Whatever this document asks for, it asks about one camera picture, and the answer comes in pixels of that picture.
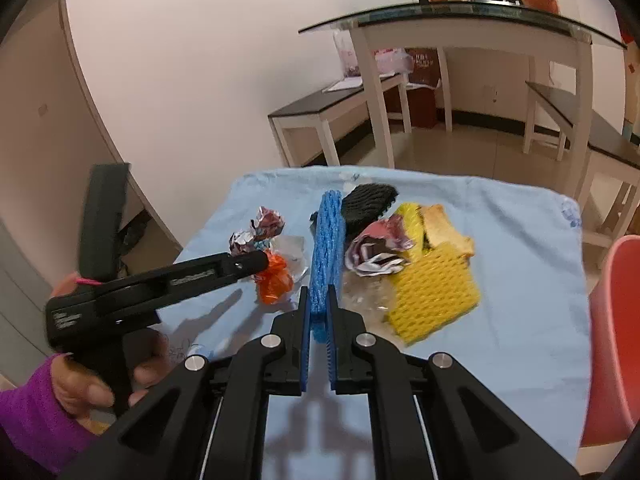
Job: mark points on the white wall socket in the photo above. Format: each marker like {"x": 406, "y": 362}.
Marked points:
{"x": 493, "y": 95}

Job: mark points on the orange wrapper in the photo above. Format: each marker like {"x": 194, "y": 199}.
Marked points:
{"x": 274, "y": 282}

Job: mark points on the pink plastic bag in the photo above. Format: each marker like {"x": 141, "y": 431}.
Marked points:
{"x": 347, "y": 55}

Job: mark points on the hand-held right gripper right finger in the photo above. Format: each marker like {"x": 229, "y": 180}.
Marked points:
{"x": 331, "y": 347}

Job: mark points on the light blue floral cloth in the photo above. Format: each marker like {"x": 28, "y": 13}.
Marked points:
{"x": 500, "y": 260}

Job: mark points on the large foil wrapper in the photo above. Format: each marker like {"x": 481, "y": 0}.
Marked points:
{"x": 375, "y": 250}

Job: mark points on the dark brown gift bag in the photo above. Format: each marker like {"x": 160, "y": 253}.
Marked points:
{"x": 425, "y": 67}

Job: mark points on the yellow foam fruit net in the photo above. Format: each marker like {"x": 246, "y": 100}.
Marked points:
{"x": 412, "y": 225}
{"x": 430, "y": 290}

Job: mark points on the blue foam fruit net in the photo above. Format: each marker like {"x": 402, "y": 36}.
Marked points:
{"x": 327, "y": 250}

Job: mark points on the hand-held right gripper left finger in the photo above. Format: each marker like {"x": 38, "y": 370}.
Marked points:
{"x": 303, "y": 345}

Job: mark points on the white paper sheet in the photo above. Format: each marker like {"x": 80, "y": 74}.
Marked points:
{"x": 342, "y": 85}

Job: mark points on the person's left forearm purple sleeve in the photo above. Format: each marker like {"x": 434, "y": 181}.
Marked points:
{"x": 30, "y": 420}

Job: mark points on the dark-top white bench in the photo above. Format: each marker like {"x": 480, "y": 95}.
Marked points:
{"x": 600, "y": 135}
{"x": 320, "y": 102}

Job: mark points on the person's left hand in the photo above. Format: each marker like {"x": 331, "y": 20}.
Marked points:
{"x": 75, "y": 382}

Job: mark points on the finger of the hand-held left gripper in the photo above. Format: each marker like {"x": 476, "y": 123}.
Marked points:
{"x": 220, "y": 272}

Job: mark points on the black foam fruit net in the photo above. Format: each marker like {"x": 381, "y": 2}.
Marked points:
{"x": 365, "y": 202}

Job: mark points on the white plastic bag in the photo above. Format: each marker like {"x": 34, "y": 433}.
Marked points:
{"x": 392, "y": 62}

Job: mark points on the orange peel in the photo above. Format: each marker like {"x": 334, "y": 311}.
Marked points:
{"x": 457, "y": 246}
{"x": 435, "y": 222}

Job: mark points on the glass-top white table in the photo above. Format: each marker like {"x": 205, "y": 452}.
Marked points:
{"x": 475, "y": 25}

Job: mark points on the red-brown box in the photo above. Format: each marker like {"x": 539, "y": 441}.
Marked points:
{"x": 420, "y": 107}

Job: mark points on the clear plastic wrapper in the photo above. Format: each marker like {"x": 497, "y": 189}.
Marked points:
{"x": 365, "y": 295}
{"x": 292, "y": 247}

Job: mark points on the small crumpled foil wrapper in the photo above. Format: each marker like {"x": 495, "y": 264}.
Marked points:
{"x": 242, "y": 242}
{"x": 267, "y": 222}

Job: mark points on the pink plastic bin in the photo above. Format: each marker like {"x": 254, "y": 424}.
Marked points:
{"x": 615, "y": 335}

